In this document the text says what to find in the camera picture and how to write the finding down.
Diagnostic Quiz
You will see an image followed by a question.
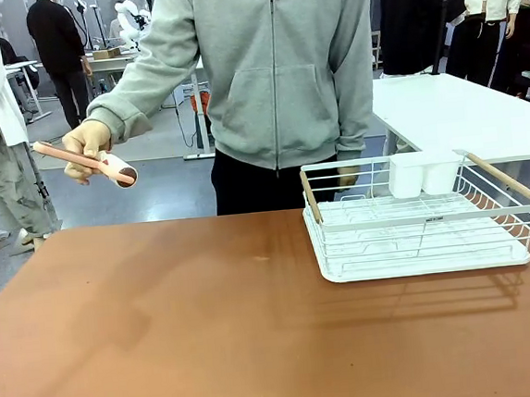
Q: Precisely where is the person in black clothes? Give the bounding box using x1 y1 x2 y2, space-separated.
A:
24 0 98 134

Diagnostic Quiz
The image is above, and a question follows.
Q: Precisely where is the white background desk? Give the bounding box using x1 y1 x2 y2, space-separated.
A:
5 57 55 127

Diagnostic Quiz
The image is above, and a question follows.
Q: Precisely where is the white plastic bag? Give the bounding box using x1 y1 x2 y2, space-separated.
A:
379 130 413 156

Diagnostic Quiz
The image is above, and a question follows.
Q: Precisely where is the white plastic cutlery holder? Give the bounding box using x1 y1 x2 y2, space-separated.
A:
385 147 466 201

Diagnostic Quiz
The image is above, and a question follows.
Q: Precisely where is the person's left forearm grey sleeve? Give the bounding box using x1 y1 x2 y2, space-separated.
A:
327 58 386 164

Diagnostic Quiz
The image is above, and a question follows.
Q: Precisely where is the person's right hand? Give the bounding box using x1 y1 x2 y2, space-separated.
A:
59 118 117 188

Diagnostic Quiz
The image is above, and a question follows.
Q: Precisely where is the person in long black coat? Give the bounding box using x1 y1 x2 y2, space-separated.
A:
375 0 472 79

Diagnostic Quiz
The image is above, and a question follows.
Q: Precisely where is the orange fabric item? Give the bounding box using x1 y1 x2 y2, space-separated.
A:
189 90 213 118

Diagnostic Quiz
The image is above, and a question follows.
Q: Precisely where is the brown cardboard box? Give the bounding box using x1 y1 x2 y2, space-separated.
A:
92 46 123 61

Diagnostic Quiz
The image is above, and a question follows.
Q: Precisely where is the person's left hand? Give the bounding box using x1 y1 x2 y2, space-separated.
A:
336 165 364 191

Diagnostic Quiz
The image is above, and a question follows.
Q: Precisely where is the white wire dish rack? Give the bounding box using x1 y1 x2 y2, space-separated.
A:
297 141 530 287

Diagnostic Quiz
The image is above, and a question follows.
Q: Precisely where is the wooden shoe rack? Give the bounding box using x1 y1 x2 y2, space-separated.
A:
369 30 386 72

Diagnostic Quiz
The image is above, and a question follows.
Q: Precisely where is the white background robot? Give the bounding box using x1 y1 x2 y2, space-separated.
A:
105 0 160 53

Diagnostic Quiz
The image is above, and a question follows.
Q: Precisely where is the large white table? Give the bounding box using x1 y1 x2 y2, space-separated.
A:
368 65 530 199

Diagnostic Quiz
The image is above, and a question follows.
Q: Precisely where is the person's right forearm grey sleeve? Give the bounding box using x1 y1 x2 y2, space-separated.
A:
80 50 207 148

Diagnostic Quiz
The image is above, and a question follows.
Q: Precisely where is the black stand pole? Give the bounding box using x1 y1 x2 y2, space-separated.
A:
424 0 463 76

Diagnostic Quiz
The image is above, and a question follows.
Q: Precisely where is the person in grey hoodie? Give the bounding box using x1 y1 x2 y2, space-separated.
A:
154 0 391 220

